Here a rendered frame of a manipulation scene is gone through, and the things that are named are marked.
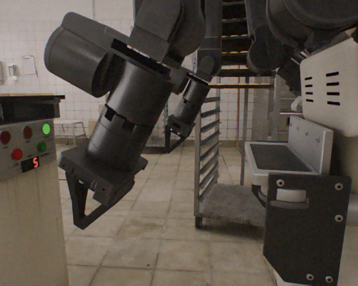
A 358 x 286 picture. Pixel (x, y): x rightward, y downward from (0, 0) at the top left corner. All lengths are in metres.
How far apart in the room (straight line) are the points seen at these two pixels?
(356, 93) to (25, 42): 5.40
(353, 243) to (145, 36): 0.43
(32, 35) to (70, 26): 5.22
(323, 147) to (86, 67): 0.30
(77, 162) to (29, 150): 0.61
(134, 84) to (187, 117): 0.44
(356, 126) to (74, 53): 0.33
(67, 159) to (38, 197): 0.71
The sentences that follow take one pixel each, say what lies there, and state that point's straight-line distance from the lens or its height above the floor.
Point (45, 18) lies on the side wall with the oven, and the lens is 5.44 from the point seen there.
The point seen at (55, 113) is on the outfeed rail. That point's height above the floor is 0.86.
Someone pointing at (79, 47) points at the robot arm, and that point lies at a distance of 0.29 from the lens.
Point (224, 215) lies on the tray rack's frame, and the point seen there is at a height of 0.15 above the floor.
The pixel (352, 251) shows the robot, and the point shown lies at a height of 0.68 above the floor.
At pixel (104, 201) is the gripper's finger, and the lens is 0.27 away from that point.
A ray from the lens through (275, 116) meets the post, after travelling 1.60.
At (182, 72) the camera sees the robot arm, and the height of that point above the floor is 0.97.
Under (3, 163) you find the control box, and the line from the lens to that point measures 0.81.
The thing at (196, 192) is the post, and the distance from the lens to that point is 1.77.
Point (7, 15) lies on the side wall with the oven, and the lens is 5.80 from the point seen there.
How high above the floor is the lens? 0.92
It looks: 11 degrees down
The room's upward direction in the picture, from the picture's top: straight up
